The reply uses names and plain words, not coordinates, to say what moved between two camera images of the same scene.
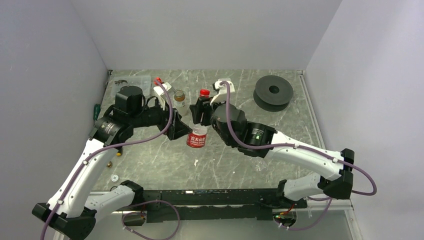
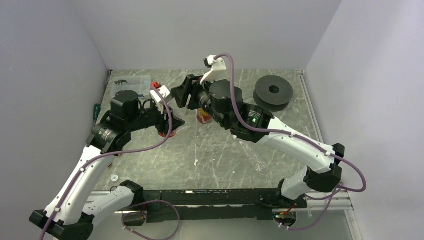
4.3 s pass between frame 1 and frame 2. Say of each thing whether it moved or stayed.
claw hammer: stayed
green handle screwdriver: stayed
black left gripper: moved
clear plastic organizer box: stayed
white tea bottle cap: stayed
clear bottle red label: moved
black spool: stayed
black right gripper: moved
